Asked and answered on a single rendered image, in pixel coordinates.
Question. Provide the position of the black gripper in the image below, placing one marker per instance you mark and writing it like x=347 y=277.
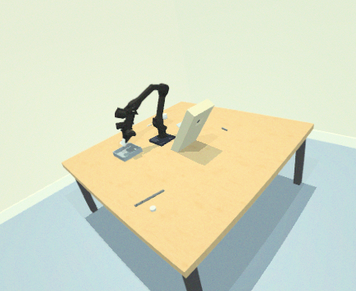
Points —
x=128 y=133

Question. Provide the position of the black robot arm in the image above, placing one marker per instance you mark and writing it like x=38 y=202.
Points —
x=129 y=111

